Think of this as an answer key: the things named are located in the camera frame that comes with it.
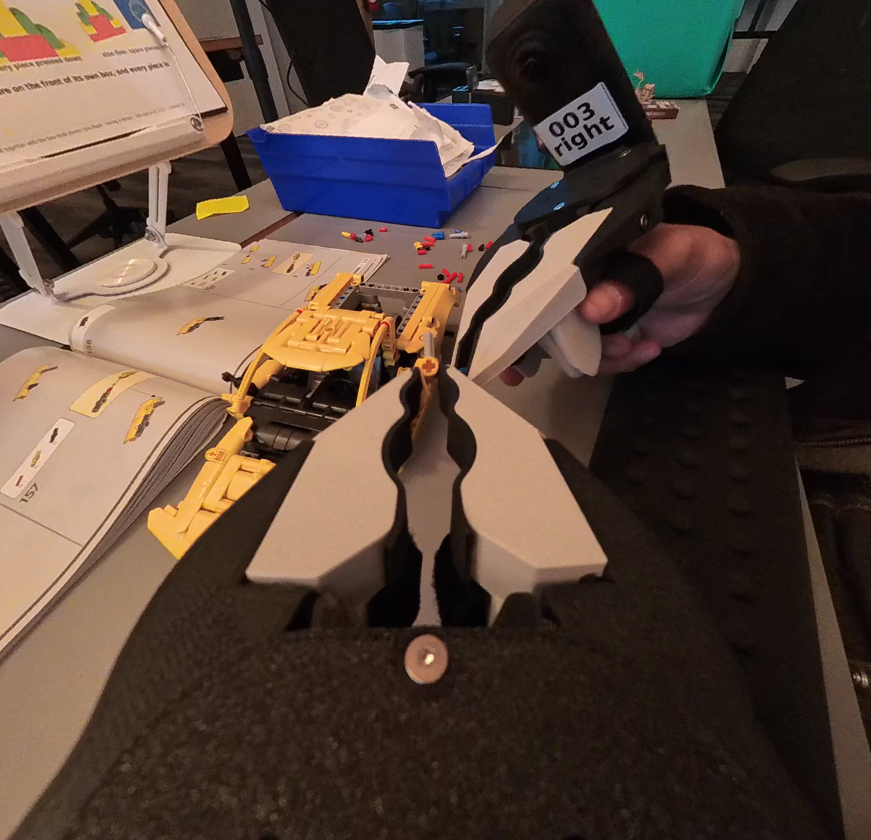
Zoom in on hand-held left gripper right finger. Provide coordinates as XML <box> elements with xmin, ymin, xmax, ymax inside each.
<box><xmin>435</xmin><ymin>365</ymin><xmax>608</xmax><ymax>626</ymax></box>

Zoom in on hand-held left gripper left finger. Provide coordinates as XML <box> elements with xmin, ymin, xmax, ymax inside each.
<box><xmin>245</xmin><ymin>367</ymin><xmax>421</xmax><ymax>626</ymax></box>

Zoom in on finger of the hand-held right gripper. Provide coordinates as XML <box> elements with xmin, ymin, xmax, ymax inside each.
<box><xmin>468</xmin><ymin>207</ymin><xmax>611</xmax><ymax>388</ymax></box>
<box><xmin>453</xmin><ymin>238</ymin><xmax>547</xmax><ymax>373</ymax></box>

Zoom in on yellow brick toy car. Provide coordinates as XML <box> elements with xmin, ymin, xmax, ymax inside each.
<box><xmin>147</xmin><ymin>271</ymin><xmax>464</xmax><ymax>560</ymax></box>

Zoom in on instruction booklet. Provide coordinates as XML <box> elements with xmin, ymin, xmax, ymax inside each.
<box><xmin>0</xmin><ymin>240</ymin><xmax>390</xmax><ymax>657</ymax></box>

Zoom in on brown desk divider strip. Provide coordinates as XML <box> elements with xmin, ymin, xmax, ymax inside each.
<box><xmin>235</xmin><ymin>210</ymin><xmax>303</xmax><ymax>247</ymax></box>

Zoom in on grey desk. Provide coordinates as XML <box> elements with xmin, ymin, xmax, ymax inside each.
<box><xmin>0</xmin><ymin>98</ymin><xmax>871</xmax><ymax>840</ymax></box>

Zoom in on person's right hand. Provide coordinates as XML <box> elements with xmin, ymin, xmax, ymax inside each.
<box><xmin>500</xmin><ymin>224</ymin><xmax>743</xmax><ymax>386</ymax></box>

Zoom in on scattered small coloured pins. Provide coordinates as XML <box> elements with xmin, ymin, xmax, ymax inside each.
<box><xmin>340</xmin><ymin>226</ymin><xmax>494</xmax><ymax>290</ymax></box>

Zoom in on small wooden model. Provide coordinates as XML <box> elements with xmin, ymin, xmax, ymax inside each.
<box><xmin>633</xmin><ymin>71</ymin><xmax>681</xmax><ymax>121</ymax></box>

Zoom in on teal green fabric bag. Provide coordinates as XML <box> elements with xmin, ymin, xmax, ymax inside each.
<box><xmin>584</xmin><ymin>0</ymin><xmax>758</xmax><ymax>99</ymax></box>

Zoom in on blue storage bin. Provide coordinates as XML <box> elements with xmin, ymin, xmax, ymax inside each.
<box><xmin>246</xmin><ymin>103</ymin><xmax>498</xmax><ymax>228</ymax></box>

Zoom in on black dimpled mat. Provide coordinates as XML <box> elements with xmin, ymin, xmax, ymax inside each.
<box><xmin>588</xmin><ymin>370</ymin><xmax>845</xmax><ymax>786</ymax></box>

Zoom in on crumpled white paper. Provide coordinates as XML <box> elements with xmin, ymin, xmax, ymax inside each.
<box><xmin>262</xmin><ymin>55</ymin><xmax>504</xmax><ymax>177</ymax></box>

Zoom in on clipboard with printed sheet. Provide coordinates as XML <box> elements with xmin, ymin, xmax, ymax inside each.
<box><xmin>0</xmin><ymin>0</ymin><xmax>234</xmax><ymax>215</ymax></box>

